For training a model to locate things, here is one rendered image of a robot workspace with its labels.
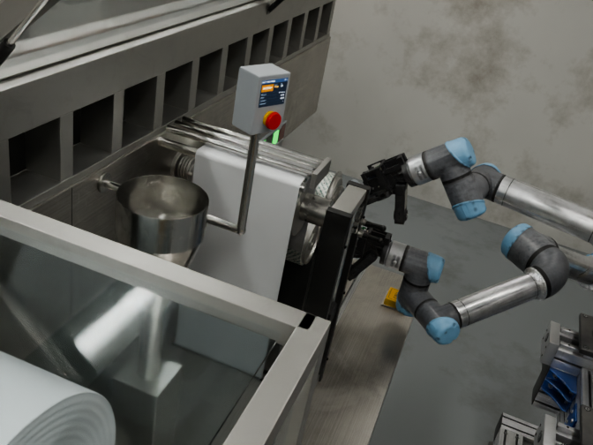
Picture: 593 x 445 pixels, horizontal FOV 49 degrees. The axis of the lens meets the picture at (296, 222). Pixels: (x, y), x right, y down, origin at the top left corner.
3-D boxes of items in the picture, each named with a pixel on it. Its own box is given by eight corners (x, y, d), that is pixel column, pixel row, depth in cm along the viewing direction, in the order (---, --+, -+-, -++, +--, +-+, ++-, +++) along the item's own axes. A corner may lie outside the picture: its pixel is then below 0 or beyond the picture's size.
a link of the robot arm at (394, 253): (401, 262, 183) (395, 276, 176) (386, 257, 184) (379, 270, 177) (409, 239, 180) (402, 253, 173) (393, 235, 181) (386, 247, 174)
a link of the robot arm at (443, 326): (585, 295, 183) (435, 356, 170) (559, 273, 191) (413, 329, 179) (592, 263, 176) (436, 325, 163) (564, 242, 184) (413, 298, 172)
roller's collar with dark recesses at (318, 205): (321, 232, 144) (327, 207, 140) (296, 224, 145) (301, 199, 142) (330, 221, 149) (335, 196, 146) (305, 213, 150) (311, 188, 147)
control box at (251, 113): (257, 140, 103) (266, 79, 98) (230, 124, 107) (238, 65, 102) (288, 133, 108) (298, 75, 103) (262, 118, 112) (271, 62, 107)
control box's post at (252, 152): (243, 233, 117) (258, 130, 107) (235, 230, 117) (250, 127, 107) (246, 230, 118) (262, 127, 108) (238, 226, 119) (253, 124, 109)
